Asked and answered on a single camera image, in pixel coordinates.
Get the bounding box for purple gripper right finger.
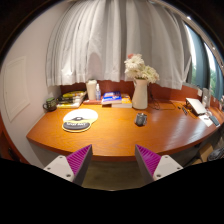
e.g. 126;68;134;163
134;144;184;185

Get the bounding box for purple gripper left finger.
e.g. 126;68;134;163
43;143;94;187

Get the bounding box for white and black mouse pad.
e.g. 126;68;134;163
62;109;98;133

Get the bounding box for dark grey computer mouse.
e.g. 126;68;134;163
134;113;147;127

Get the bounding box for red flat book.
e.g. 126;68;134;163
83;100;101;105

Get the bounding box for stack of books left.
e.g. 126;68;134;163
56;91;86;108

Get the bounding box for yellow orange book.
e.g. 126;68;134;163
112;94;132;108

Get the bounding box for dark green mug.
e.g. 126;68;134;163
43;97;57;112

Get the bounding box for white ceramic vase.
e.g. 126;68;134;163
132;79;148;110

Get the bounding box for clear sanitizer spray bottle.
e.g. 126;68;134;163
96;83;101;101

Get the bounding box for blue book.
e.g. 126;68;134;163
101;91;122;105

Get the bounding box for black remote on paper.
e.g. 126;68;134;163
209;116;220;127

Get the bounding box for white flower bouquet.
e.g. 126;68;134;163
124;54;159;83

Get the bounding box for white sheer curtain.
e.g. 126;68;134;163
46;0;191;89

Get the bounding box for black cable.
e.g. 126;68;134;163
147;87;183;111

